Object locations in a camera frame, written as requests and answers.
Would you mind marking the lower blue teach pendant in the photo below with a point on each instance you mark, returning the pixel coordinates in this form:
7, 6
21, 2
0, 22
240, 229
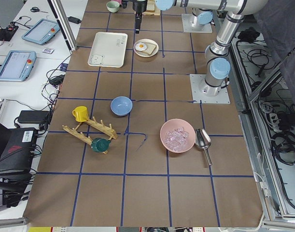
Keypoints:
17, 66

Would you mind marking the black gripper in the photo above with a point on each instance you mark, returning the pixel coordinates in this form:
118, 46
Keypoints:
139, 6

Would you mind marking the black power adapter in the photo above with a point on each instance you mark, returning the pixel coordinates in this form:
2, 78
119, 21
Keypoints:
32, 117

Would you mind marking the yellow cup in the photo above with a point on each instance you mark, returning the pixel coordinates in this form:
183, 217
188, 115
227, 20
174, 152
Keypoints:
80, 113

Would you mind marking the cream rectangular bear tray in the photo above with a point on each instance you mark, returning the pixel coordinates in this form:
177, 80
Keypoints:
108, 50

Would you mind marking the pink bowl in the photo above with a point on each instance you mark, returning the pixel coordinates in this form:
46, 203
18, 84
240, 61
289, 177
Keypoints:
174, 124

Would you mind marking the black computer box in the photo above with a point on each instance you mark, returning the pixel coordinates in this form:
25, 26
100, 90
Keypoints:
16, 146

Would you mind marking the upper blue teach pendant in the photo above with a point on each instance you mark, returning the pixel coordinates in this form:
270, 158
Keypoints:
42, 31

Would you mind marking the metal scoop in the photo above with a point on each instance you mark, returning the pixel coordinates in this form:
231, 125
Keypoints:
203, 142

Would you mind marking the wooden cutting board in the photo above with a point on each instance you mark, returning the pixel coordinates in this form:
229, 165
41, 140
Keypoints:
156, 12

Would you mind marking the dark green cup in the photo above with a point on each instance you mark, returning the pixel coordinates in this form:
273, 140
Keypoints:
100, 145

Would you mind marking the small black adapter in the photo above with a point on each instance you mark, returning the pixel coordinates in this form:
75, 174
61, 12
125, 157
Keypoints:
74, 20

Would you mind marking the blue bowl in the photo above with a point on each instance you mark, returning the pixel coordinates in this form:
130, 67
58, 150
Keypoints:
121, 106

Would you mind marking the blue teach pendant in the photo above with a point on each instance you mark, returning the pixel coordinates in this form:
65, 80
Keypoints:
17, 66
42, 31

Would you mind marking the wooden cup rack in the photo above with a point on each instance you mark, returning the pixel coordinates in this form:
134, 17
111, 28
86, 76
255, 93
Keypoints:
108, 130

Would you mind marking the aluminium frame post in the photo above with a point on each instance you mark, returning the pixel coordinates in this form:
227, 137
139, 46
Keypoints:
62, 20

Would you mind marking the fake fried egg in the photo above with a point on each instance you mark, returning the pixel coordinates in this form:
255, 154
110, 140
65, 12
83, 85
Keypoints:
140, 46

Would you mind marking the black scissors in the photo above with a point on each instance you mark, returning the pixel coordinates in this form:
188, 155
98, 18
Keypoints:
36, 9

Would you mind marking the light green bowl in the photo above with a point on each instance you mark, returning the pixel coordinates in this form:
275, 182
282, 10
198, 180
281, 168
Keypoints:
113, 6

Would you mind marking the clear ice cubes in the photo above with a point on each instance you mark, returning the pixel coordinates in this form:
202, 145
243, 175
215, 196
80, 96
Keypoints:
176, 139

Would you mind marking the cream round plate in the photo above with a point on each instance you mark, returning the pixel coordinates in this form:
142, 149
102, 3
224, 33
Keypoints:
146, 41

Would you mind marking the bread slice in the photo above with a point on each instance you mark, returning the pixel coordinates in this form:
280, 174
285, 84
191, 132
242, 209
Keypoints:
150, 6
150, 48

